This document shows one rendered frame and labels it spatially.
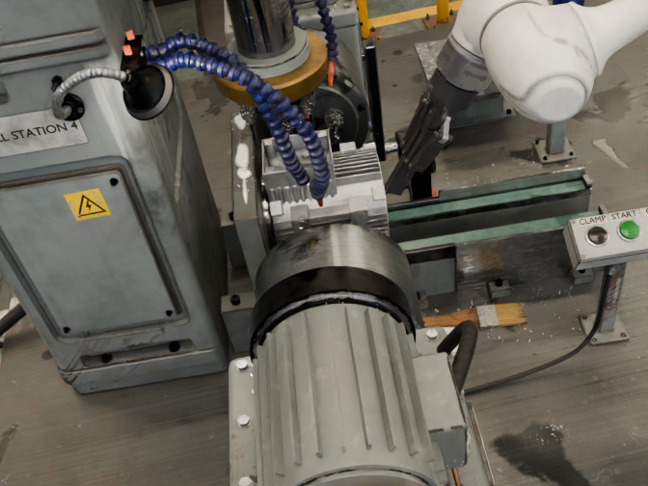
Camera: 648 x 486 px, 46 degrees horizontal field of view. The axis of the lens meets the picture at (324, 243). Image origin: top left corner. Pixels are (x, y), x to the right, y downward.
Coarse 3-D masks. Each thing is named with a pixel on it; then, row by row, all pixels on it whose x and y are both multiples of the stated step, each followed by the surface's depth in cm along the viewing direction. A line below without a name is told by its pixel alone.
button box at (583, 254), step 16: (640, 208) 120; (576, 224) 120; (592, 224) 120; (608, 224) 120; (640, 224) 120; (576, 240) 120; (608, 240) 119; (624, 240) 119; (640, 240) 119; (576, 256) 120; (592, 256) 118; (608, 256) 119; (624, 256) 120; (640, 256) 121
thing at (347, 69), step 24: (336, 72) 148; (360, 72) 160; (336, 96) 149; (360, 96) 150; (288, 120) 151; (312, 120) 152; (336, 120) 150; (360, 120) 154; (336, 144) 157; (360, 144) 158
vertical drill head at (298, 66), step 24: (240, 0) 108; (264, 0) 108; (288, 0) 112; (240, 24) 111; (264, 24) 110; (288, 24) 113; (240, 48) 115; (264, 48) 113; (288, 48) 115; (312, 48) 118; (264, 72) 113; (288, 72) 114; (312, 72) 114; (240, 96) 114; (288, 96) 114; (312, 96) 119
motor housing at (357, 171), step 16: (336, 160) 135; (352, 160) 134; (368, 160) 133; (336, 176) 133; (352, 176) 132; (368, 176) 132; (352, 192) 133; (368, 192) 132; (288, 208) 133; (320, 208) 133; (336, 208) 132; (368, 208) 133; (384, 208) 132; (288, 224) 133; (320, 224) 133; (336, 224) 132; (368, 224) 133; (384, 224) 133
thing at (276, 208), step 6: (366, 144) 139; (372, 144) 139; (372, 186) 131; (378, 186) 131; (384, 186) 131; (372, 192) 131; (378, 192) 131; (384, 192) 131; (372, 198) 132; (378, 198) 131; (384, 198) 131; (270, 204) 131; (276, 204) 131; (282, 204) 132; (270, 210) 131; (276, 210) 131; (282, 210) 131
